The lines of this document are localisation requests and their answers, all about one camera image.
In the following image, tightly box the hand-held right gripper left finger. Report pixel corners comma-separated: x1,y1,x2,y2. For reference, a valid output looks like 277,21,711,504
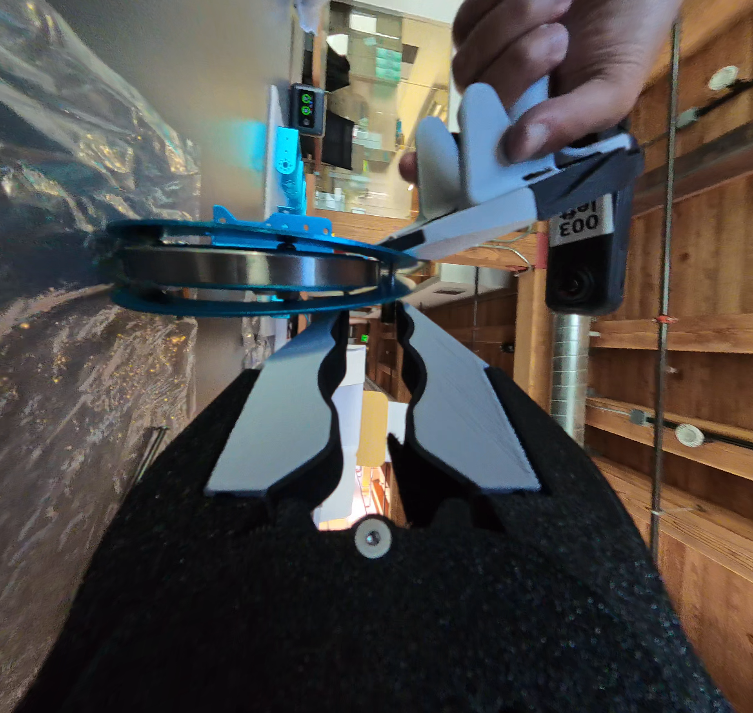
204,312,354,499

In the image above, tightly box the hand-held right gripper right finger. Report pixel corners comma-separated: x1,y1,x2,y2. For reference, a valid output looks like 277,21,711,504
395,302,543,496

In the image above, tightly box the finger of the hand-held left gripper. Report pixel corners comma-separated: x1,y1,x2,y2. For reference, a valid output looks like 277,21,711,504
377,73,560,261
413,115,466,221

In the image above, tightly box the blue round turntable assembly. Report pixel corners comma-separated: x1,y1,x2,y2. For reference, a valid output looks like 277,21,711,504
106,203,425,318

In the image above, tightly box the person's left hand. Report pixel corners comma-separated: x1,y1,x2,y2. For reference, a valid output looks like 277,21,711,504
400,0,701,192

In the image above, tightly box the small grey display device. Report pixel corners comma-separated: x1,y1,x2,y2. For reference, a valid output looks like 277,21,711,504
290,82,326,138

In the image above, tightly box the clear plastic bag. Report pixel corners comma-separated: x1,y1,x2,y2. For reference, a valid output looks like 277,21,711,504
0,0,204,701

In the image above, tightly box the silver ventilation duct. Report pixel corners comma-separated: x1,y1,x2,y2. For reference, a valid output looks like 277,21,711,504
550,312,592,448

